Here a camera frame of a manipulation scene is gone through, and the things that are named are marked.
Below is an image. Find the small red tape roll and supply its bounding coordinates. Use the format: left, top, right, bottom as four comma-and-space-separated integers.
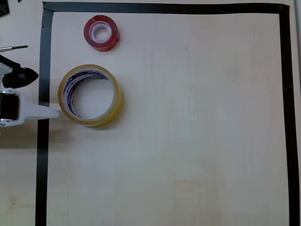
83, 15, 120, 51

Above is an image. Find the thin metal screwdriver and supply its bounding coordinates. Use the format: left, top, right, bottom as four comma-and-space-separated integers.
0, 45, 29, 53

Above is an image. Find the flat black object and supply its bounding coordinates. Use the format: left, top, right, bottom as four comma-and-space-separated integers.
0, 0, 11, 17

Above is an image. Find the large clear yellowish tape roll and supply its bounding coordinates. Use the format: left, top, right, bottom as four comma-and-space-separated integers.
57, 64, 124, 128

